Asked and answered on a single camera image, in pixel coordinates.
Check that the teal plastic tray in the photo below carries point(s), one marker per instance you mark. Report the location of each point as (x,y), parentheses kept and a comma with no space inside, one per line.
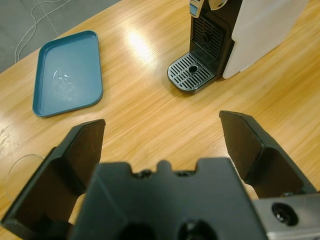
(67,75)

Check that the metal drip tray grille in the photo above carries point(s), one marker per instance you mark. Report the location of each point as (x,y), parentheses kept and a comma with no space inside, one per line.
(182,72)

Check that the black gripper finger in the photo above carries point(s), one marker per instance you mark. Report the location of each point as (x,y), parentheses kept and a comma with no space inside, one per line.
(270,167)
(60,175)

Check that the clear glass cup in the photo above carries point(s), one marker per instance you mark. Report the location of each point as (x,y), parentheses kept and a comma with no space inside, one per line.
(25,165)

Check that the white capsule coffee machine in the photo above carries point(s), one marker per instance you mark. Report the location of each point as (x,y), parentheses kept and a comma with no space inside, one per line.
(262,25)

